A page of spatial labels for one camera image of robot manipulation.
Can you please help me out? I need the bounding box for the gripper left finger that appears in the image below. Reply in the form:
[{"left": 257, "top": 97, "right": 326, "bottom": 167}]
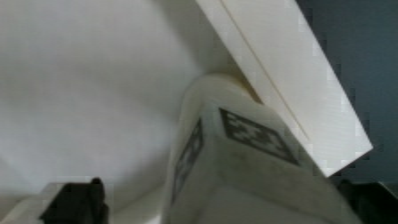
[{"left": 4, "top": 177, "right": 111, "bottom": 224}]

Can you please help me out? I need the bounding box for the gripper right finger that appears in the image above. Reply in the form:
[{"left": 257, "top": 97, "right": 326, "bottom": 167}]
[{"left": 337, "top": 180, "right": 398, "bottom": 224}]

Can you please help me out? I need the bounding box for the white table leg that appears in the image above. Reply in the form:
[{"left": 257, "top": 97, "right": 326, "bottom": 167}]
[{"left": 161, "top": 74, "right": 362, "bottom": 224}]

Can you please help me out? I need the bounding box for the white square table top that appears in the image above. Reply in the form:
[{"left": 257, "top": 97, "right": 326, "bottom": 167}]
[{"left": 0, "top": 0, "right": 371, "bottom": 224}]

